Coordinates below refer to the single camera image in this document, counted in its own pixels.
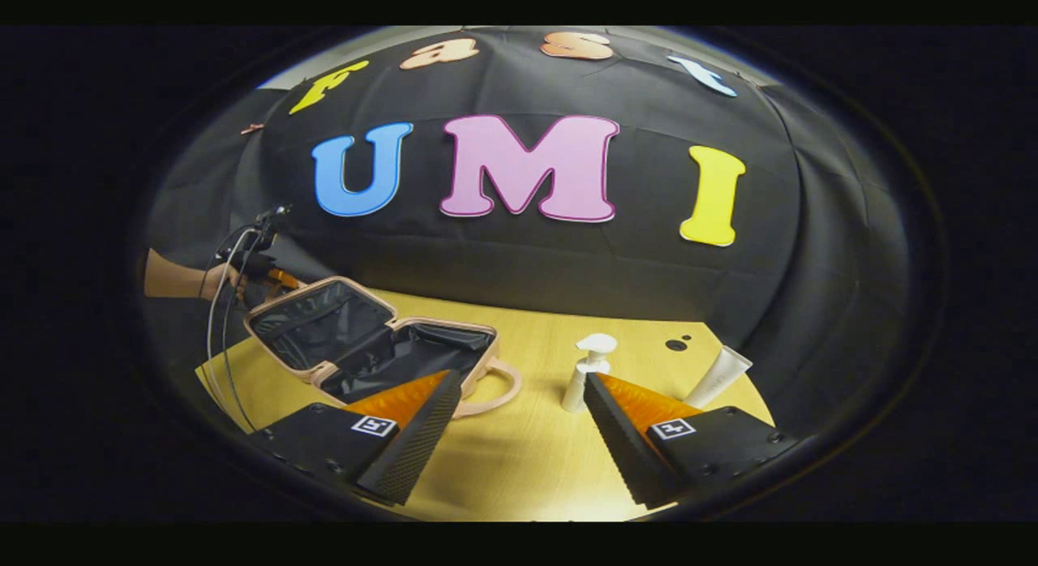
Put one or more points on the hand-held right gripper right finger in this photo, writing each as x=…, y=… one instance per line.
x=624, y=448

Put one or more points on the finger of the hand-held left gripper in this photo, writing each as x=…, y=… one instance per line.
x=285, y=280

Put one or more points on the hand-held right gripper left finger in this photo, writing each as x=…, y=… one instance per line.
x=418, y=448

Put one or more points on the pink suitcase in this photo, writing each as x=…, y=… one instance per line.
x=324, y=323

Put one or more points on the white pump bottle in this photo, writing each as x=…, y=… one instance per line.
x=577, y=383

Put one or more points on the white squeeze tube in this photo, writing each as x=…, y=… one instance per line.
x=718, y=378

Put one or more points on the black backdrop cloth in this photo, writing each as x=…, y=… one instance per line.
x=568, y=266

